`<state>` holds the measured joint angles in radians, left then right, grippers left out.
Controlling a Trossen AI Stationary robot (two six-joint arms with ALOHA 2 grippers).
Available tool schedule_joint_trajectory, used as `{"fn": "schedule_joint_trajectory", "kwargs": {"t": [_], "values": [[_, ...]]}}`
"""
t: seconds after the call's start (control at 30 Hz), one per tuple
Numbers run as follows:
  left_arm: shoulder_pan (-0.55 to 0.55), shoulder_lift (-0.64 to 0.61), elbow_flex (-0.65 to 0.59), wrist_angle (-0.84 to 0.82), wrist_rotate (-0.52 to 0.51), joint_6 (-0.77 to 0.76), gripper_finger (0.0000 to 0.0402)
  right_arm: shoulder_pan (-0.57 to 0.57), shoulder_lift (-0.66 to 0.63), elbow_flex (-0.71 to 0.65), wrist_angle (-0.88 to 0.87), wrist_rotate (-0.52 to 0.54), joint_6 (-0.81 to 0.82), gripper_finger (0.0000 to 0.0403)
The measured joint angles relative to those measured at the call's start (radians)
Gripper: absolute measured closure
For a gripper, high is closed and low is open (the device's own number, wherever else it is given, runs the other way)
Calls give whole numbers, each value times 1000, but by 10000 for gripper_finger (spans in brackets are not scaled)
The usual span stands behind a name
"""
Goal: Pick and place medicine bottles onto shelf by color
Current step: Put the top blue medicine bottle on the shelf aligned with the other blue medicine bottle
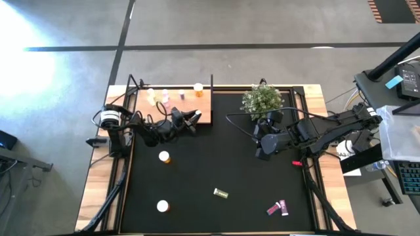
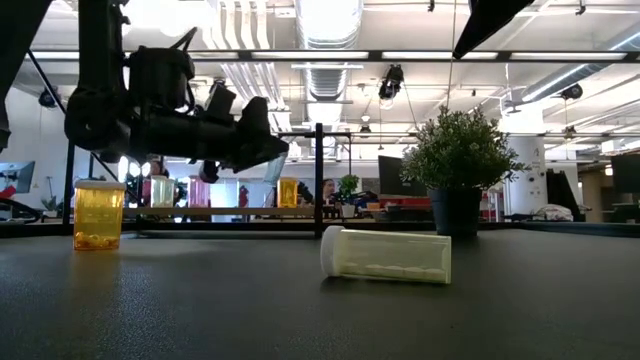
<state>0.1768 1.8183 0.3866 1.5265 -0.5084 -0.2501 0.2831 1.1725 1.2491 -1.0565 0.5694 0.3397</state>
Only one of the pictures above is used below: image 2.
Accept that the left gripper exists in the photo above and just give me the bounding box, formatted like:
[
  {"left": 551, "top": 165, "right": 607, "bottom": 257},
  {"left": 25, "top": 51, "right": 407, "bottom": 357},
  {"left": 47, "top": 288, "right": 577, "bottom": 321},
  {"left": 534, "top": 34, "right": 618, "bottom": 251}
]
[{"left": 127, "top": 45, "right": 290, "bottom": 174}]

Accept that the narrow orange pill bottle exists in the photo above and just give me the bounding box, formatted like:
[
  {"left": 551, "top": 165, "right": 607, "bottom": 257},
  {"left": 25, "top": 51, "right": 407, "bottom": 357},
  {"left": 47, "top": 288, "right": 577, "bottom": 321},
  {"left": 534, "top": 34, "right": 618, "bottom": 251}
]
[{"left": 276, "top": 176, "right": 300, "bottom": 209}]

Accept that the light purple pill bottle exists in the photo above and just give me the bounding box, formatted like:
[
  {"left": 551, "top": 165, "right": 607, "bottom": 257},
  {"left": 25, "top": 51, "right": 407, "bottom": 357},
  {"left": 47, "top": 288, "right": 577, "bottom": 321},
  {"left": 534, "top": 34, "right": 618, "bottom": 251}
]
[{"left": 188, "top": 175, "right": 212, "bottom": 209}]

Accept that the person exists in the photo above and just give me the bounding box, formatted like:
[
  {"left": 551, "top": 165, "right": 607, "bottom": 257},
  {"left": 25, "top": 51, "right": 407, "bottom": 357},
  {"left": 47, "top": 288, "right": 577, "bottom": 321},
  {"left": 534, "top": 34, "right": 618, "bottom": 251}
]
[
  {"left": 319, "top": 178, "right": 339, "bottom": 206},
  {"left": 142, "top": 159, "right": 171, "bottom": 207}
]

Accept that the small background potted plant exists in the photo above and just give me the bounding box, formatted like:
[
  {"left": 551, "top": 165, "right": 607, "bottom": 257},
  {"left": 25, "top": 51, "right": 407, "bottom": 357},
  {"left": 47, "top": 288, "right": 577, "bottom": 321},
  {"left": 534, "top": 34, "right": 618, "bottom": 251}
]
[{"left": 338, "top": 173, "right": 360, "bottom": 219}]

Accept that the black ceiling spotlight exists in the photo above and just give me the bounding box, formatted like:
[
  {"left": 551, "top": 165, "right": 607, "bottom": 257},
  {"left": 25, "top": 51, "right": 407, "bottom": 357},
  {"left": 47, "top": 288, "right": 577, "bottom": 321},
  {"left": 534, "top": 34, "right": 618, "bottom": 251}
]
[
  {"left": 559, "top": 82, "right": 585, "bottom": 101},
  {"left": 378, "top": 63, "right": 405, "bottom": 101},
  {"left": 38, "top": 87, "right": 60, "bottom": 109}
]

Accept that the black background monitor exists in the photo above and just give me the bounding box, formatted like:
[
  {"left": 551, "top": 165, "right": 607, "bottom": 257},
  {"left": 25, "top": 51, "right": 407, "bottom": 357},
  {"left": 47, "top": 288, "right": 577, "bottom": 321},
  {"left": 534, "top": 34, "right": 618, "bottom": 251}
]
[{"left": 378, "top": 155, "right": 429, "bottom": 197}]

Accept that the wide orange pill bottle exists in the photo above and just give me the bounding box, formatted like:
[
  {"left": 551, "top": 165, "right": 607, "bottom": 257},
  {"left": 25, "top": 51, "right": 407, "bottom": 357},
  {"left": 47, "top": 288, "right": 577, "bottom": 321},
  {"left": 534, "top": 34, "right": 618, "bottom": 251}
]
[{"left": 73, "top": 180, "right": 128, "bottom": 252}]

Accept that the black background panel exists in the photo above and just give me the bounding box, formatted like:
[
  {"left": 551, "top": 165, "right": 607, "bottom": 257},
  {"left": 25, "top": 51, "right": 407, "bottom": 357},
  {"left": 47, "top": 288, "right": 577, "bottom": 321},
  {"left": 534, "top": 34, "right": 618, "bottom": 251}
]
[{"left": 544, "top": 168, "right": 585, "bottom": 222}]

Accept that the green potted plant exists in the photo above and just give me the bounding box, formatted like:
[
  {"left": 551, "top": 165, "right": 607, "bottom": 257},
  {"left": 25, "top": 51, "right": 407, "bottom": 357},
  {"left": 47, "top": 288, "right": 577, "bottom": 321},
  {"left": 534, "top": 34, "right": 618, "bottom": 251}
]
[{"left": 399, "top": 105, "right": 529, "bottom": 237}]

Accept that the white crumpled cloth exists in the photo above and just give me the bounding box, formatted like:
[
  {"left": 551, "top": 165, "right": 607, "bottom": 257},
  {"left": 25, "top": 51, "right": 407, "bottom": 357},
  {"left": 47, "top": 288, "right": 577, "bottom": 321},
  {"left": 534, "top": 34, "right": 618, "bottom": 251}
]
[{"left": 530, "top": 203, "right": 575, "bottom": 223}]

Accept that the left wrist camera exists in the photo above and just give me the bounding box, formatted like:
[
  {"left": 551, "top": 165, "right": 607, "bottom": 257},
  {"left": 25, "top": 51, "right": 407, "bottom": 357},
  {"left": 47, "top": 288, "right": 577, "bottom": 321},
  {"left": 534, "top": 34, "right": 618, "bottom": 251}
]
[{"left": 205, "top": 83, "right": 237, "bottom": 122}]

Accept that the wooden shelf black frame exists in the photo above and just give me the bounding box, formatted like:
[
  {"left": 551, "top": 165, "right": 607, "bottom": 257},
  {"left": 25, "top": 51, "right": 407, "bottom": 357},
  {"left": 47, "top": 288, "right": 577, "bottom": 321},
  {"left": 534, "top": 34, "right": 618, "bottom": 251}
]
[{"left": 63, "top": 122, "right": 354, "bottom": 240}]

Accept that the silver ventilation duct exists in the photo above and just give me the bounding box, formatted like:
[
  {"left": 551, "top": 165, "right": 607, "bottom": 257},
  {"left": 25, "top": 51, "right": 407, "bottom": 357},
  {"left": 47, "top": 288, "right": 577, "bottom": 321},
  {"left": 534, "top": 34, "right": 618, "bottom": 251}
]
[{"left": 293, "top": 0, "right": 365, "bottom": 104}]

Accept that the black aluminium rig frame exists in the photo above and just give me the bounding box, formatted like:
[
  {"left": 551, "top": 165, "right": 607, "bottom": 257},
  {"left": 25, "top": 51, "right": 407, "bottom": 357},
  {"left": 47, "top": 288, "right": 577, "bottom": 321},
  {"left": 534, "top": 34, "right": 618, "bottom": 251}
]
[{"left": 0, "top": 48, "right": 640, "bottom": 239}]

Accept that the wall monitor screen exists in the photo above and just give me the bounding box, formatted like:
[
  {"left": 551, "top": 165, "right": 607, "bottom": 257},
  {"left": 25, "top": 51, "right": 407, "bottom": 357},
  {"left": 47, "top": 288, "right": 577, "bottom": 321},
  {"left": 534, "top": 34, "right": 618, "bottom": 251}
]
[{"left": 0, "top": 160, "right": 37, "bottom": 195}]

